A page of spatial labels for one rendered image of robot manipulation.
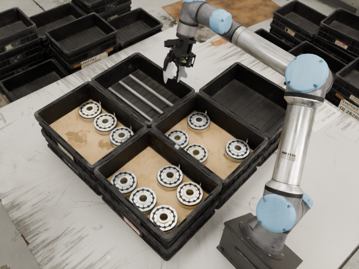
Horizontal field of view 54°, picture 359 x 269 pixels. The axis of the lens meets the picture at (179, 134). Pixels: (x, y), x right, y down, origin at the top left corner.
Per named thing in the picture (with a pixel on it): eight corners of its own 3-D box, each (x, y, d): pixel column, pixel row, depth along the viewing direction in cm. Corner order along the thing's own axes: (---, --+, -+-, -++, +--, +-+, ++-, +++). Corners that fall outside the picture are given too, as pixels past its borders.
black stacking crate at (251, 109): (299, 119, 169) (306, 102, 160) (263, 155, 155) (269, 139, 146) (233, 79, 185) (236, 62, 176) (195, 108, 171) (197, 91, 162)
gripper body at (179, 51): (177, 69, 135) (185, 39, 129) (165, 60, 140) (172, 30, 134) (193, 69, 139) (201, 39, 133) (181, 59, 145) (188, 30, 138)
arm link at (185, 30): (174, 18, 132) (192, 20, 136) (172, 30, 134) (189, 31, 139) (185, 26, 127) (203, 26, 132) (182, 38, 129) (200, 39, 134)
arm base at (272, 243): (282, 247, 131) (298, 228, 128) (274, 261, 117) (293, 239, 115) (249, 219, 136) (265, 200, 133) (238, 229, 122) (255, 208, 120)
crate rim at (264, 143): (268, 142, 147) (270, 139, 145) (223, 188, 133) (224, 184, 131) (196, 94, 164) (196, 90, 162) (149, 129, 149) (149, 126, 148)
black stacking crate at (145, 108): (194, 108, 171) (196, 91, 162) (150, 143, 157) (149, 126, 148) (138, 69, 187) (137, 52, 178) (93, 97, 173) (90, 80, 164)
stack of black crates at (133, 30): (142, 41, 310) (140, 6, 283) (163, 59, 296) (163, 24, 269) (103, 60, 293) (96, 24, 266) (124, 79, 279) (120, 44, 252)
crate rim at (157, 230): (223, 188, 133) (224, 184, 131) (167, 244, 119) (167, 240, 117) (149, 129, 149) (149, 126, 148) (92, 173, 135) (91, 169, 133)
